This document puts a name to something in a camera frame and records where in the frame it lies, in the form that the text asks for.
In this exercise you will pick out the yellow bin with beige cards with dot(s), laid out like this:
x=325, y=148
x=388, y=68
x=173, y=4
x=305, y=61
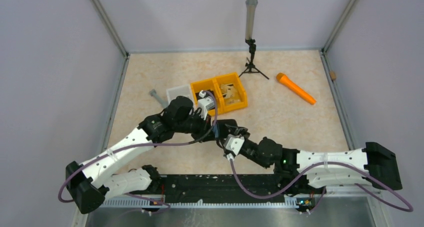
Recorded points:
x=235, y=79

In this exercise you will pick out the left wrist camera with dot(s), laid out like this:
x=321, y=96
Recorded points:
x=206, y=102

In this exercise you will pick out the grey plastic bolt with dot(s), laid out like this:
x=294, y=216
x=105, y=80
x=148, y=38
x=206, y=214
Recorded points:
x=161, y=101

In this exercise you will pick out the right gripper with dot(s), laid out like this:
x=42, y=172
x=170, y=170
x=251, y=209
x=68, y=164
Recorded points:
x=238, y=130

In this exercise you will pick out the white plastic bin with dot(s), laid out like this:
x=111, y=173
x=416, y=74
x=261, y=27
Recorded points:
x=182, y=90

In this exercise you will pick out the black mini tripod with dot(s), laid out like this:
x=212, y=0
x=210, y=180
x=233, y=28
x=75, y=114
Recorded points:
x=250, y=67

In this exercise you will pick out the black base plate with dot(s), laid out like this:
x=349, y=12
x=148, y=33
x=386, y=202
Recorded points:
x=214, y=189

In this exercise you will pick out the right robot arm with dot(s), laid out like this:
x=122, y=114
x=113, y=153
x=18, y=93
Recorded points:
x=373, y=165

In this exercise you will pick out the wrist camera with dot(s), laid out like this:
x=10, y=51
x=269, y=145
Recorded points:
x=206, y=102
x=232, y=146

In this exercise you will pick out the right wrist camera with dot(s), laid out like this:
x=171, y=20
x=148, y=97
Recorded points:
x=232, y=146

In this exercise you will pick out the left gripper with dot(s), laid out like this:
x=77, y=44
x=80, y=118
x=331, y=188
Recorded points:
x=206, y=132

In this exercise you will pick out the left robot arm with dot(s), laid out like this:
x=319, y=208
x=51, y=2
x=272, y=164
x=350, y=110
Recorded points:
x=93, y=181

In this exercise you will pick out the orange toy microphone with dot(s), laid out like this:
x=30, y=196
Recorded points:
x=287, y=82

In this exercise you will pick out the beige striped cards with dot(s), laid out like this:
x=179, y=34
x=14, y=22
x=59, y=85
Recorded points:
x=230, y=94

